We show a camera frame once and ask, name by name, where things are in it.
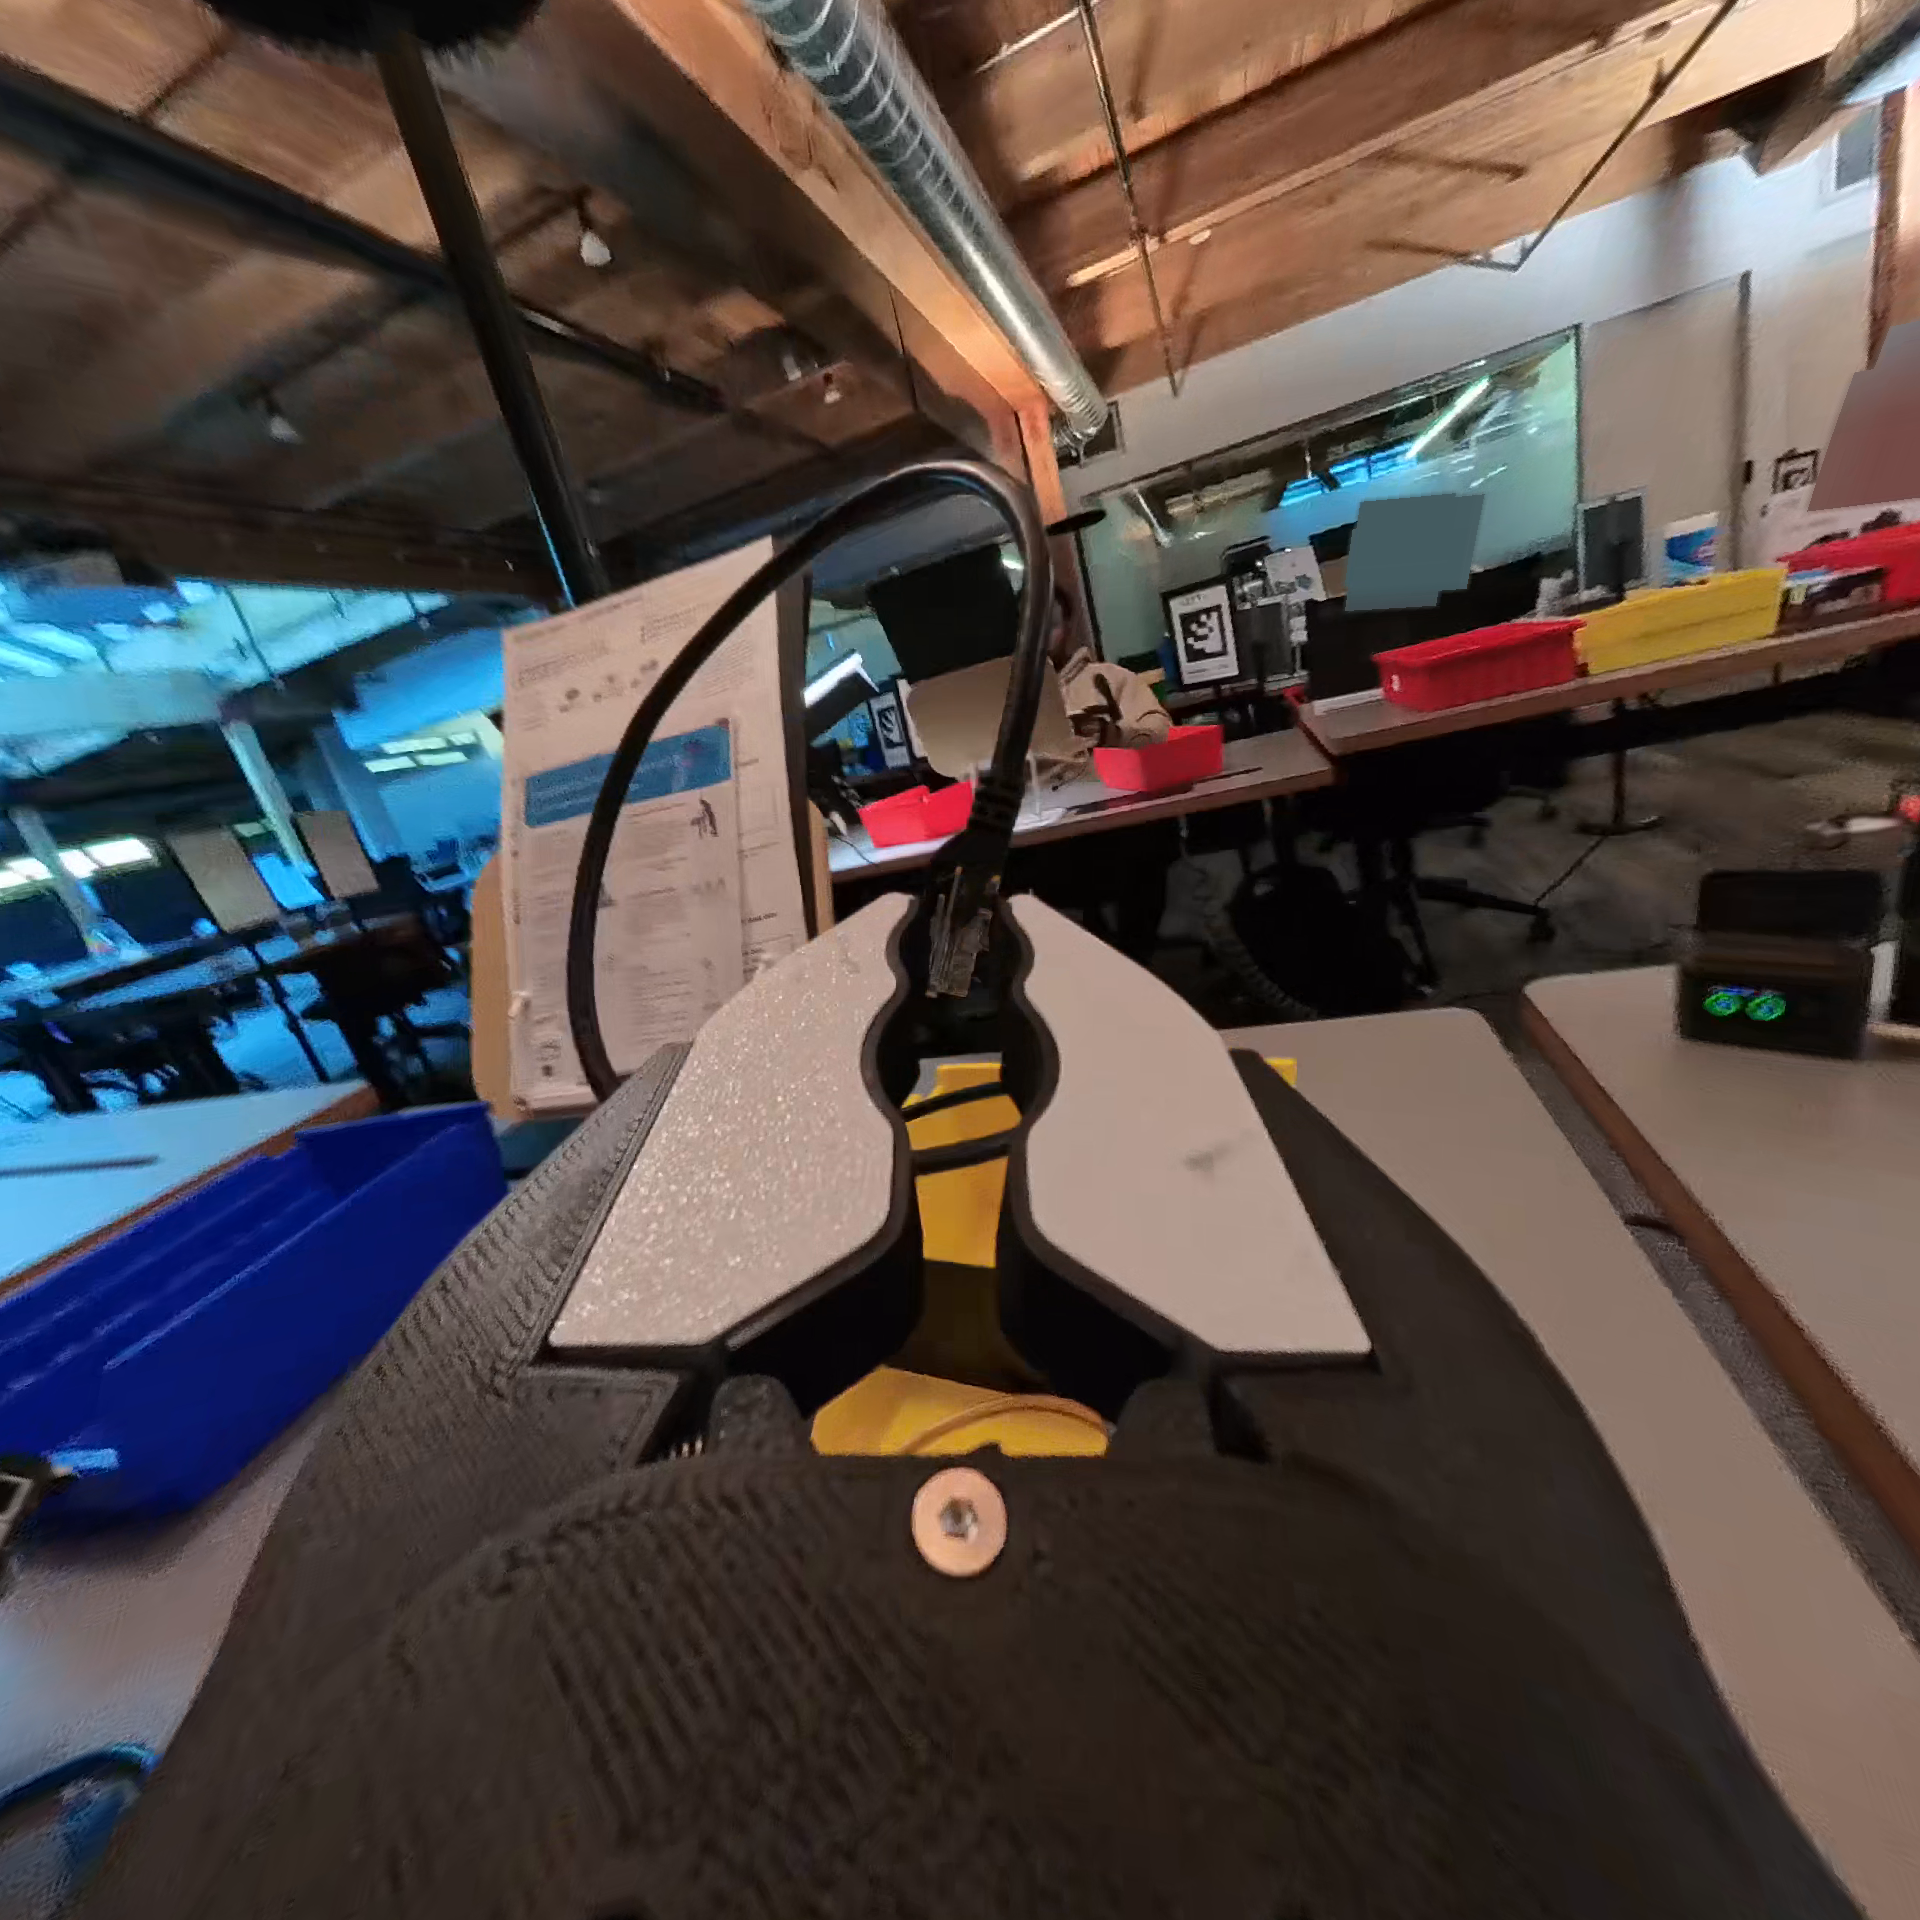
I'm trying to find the black device green lights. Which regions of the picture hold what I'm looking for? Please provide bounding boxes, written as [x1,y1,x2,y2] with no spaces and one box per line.
[1677,872,1888,1061]

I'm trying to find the wooden document stand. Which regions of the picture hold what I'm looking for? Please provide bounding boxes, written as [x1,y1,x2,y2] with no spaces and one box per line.
[470,538,837,1125]

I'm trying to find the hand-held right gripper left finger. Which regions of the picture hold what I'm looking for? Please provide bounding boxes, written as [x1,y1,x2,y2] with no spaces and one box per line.
[545,893,923,1355]

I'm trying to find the blue network cable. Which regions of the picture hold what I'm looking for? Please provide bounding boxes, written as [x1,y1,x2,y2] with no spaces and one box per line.
[0,1745,160,1920]

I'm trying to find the silver air duct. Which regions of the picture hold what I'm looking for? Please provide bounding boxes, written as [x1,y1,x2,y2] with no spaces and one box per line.
[744,0,1115,452]

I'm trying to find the long office desk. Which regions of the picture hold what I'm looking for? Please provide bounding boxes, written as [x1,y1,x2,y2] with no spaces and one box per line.
[1297,608,1920,759]

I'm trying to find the grey desk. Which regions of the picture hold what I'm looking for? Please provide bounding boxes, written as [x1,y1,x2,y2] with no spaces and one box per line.
[0,1080,381,1297]
[1521,961,1920,1508]
[0,1008,1920,1920]

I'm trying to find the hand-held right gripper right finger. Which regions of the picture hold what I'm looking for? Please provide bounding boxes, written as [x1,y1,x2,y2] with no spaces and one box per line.
[1002,893,1377,1364]

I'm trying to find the brown edged office desk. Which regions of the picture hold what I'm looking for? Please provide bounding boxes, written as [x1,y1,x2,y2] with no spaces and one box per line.
[832,731,1337,881]

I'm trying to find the black network cable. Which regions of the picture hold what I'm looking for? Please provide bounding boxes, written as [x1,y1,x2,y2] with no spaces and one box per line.
[567,459,1057,1163]

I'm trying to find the yellow storage bin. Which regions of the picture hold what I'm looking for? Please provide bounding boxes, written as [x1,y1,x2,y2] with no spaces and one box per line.
[809,1053,1301,1461]
[1576,568,1789,674]

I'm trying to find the white instruction sheet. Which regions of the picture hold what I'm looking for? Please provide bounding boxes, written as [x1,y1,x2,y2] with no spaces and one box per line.
[503,539,815,1121]

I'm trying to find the black white marker sign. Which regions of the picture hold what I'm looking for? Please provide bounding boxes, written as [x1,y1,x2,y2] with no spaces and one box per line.
[1162,584,1242,689]

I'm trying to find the printed exercise sheet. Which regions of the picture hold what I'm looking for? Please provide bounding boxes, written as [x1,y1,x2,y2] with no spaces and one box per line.
[518,720,752,1107]

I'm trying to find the black lamp pole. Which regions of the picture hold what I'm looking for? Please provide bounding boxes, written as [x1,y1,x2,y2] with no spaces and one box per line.
[201,0,616,607]

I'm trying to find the blue storage bin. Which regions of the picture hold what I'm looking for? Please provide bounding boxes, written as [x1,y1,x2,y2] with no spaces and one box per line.
[0,1101,511,1536]

